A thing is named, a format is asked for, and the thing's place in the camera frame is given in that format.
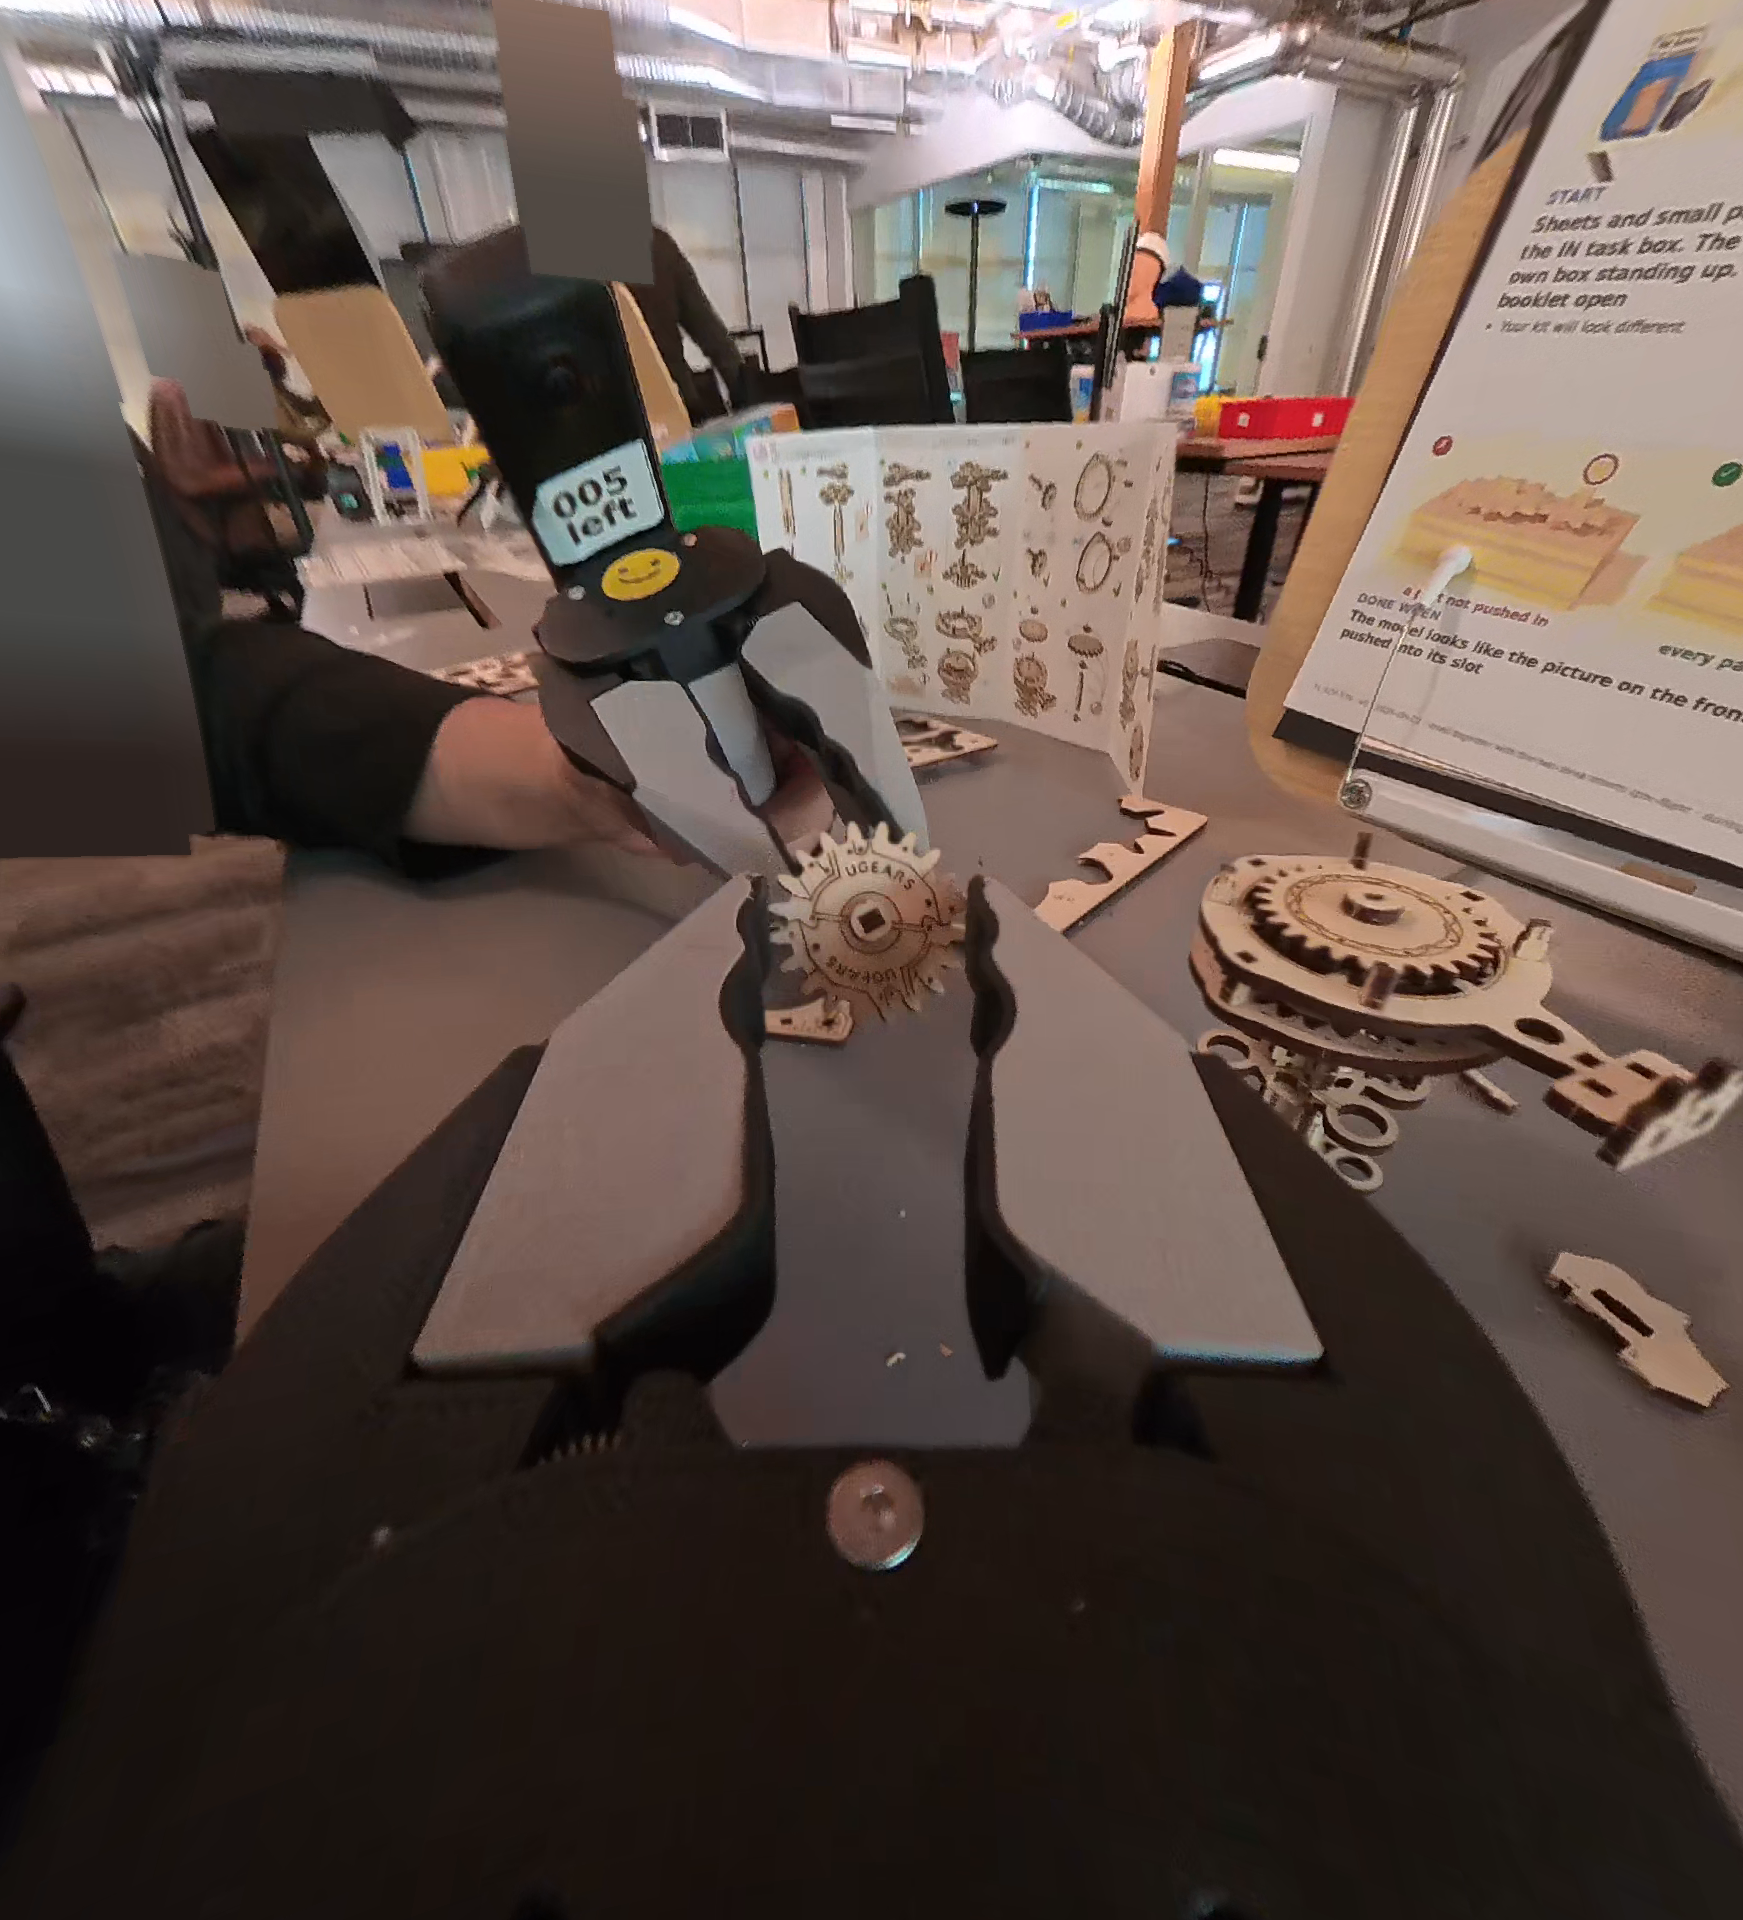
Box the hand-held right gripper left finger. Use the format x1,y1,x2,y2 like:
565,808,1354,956
411,872,784,1391

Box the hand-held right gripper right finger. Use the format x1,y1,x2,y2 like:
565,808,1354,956
962,872,1328,1383

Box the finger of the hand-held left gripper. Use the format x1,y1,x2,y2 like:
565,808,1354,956
591,679,798,889
740,601,936,864

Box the large wooden gear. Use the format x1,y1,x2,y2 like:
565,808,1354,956
770,823,964,1031

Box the person's left forearm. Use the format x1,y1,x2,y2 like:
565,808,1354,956
197,615,491,880

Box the wooden gear model assembly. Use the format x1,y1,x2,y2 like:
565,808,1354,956
1190,832,1743,1194

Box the person's left hand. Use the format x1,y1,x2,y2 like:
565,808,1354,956
407,697,671,864

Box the folded instruction booklet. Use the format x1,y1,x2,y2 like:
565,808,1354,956
748,416,1180,799

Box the green plastic bin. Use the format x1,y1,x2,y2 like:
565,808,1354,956
659,447,760,547

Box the wavy-edged wooden offcut sheet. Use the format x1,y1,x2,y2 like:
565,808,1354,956
1034,799,1210,936

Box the black office chair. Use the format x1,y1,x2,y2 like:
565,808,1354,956
962,344,1076,426
788,275,958,430

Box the black floor lamp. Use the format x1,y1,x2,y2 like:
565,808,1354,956
954,194,1008,354

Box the wooden table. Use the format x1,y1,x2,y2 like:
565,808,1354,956
1178,435,1354,625

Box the red plastic bins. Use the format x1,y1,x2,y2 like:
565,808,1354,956
1216,392,1356,440

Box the slotted wooden part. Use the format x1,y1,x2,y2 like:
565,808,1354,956
1544,1248,1732,1413

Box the task instruction board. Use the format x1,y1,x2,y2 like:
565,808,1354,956
1268,0,1743,993

